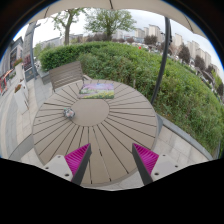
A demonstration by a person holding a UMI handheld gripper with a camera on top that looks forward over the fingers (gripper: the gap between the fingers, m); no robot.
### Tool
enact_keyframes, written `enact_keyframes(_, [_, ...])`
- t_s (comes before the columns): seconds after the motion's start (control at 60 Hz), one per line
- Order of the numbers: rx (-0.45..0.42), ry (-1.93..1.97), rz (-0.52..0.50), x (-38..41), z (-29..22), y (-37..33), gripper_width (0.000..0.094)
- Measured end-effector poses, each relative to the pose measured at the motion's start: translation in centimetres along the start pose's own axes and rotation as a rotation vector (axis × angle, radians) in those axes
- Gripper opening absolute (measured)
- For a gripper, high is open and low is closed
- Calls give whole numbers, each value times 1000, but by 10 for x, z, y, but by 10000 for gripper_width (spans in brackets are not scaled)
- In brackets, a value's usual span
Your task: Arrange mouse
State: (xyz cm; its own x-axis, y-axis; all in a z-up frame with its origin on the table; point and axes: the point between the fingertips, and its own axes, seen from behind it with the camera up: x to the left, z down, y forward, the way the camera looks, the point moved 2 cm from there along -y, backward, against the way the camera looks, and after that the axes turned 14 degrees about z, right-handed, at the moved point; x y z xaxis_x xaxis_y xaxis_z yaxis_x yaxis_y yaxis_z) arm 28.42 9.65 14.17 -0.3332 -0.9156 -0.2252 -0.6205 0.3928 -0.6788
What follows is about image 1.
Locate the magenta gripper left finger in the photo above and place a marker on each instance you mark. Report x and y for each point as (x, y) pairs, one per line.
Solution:
(72, 166)

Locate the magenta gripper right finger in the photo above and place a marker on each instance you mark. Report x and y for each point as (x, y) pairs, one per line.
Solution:
(152, 166)

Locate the colourful computer mouse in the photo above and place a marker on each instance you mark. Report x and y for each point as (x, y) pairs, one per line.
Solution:
(68, 113)

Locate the round slatted wooden table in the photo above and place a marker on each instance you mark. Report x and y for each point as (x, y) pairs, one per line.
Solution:
(111, 126)

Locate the green hedge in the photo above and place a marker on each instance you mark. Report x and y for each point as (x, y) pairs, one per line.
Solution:
(183, 98)

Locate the white planter with flowers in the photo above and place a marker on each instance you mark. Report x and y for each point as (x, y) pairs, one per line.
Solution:
(20, 98)
(18, 66)

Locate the slatted wooden chair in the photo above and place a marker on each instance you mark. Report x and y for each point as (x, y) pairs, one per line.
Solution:
(67, 74)

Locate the far white planter with flowers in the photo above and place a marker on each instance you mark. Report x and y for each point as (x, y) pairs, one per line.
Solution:
(18, 66)

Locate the dark curved parasol pole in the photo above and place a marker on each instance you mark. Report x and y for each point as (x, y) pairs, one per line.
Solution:
(168, 40)

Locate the beige parasol canopy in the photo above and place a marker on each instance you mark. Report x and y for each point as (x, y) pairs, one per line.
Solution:
(156, 6)

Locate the grey lamp post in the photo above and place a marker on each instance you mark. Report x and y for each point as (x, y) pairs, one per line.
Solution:
(34, 26)

